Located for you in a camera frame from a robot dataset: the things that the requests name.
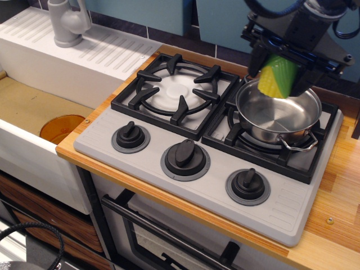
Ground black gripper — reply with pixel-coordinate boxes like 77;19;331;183
241;5;354;96

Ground green yellow toy corncob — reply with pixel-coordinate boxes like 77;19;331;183
258;55;299;99

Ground stainless steel pot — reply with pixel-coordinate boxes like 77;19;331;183
235;79;322;152

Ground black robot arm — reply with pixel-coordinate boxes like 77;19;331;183
241;1;359;98

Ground black right stove knob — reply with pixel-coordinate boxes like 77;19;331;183
226;168;271;206

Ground black stove knob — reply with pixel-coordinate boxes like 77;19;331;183
111;121;151;154
226;168;271;206
160;139;211;182

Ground black middle stove knob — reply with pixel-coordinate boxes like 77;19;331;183
160;139;211;182

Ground grey toy stove top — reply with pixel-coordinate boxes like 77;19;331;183
73;67;344;248

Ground black left stove knob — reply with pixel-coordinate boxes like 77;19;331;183
111;121;151;154

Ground black right burner grate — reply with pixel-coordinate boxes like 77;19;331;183
201;78;339;184

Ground black burner grate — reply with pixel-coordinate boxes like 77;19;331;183
201;78;339;184
111;53;240;141

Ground black left burner grate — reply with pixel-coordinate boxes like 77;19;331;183
111;53;240;141

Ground grey toy faucet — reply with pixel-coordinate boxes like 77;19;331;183
47;0;91;48

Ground orange plastic plate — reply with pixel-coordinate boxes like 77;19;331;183
39;114;85;145

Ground white toy sink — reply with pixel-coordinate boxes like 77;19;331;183
1;7;160;214

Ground wooden drawer fronts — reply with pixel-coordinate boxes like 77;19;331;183
1;172;111;269

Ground oven door with black handle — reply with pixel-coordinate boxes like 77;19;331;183
100;188;245;270

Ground black braided cable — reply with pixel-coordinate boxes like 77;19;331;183
0;222;65;270

